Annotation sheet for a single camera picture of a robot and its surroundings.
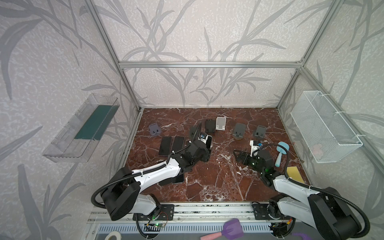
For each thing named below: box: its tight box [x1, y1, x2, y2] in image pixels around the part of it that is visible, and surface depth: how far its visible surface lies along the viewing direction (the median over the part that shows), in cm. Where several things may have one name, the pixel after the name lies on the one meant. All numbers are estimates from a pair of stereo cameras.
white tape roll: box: [104, 231, 122, 240], surface depth 69 cm
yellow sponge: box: [287, 166, 305, 184], surface depth 87 cm
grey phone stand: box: [148, 123, 162, 136], surface depth 104 cm
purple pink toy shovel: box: [200, 218, 244, 240], surface depth 70 cm
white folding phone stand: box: [215, 116, 226, 131], surface depth 107 cm
